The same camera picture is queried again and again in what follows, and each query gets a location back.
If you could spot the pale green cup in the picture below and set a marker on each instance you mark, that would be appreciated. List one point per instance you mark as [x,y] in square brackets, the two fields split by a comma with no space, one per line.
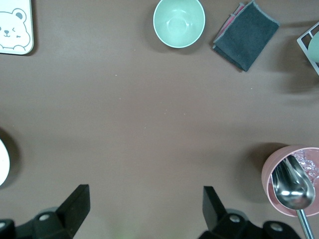
[314,47]

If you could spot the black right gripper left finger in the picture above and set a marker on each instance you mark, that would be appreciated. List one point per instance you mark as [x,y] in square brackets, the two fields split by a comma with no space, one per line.
[72,211]

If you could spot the pink folded cloth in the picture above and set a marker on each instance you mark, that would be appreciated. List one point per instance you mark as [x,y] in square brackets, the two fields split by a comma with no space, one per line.
[232,18]

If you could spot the white round plate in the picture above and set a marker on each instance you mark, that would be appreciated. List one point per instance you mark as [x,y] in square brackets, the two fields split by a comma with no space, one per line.
[3,161]

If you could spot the mint green bowl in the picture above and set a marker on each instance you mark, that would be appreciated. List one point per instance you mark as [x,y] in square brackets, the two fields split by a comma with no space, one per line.
[179,23]

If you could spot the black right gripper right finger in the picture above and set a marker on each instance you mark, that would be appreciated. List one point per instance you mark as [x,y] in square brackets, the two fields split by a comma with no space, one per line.
[216,219]

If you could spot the cream tray with bear print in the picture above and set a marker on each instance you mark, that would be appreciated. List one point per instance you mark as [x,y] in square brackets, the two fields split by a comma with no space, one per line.
[15,25]

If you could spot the dark grey folded cloth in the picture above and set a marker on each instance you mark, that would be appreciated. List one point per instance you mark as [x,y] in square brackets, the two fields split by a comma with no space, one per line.
[249,37]

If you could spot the metal scoop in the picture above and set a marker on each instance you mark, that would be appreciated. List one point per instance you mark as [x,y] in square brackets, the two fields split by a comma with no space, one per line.
[291,186]

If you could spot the pink pot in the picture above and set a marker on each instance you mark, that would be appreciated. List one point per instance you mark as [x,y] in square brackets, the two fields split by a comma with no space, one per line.
[268,174]

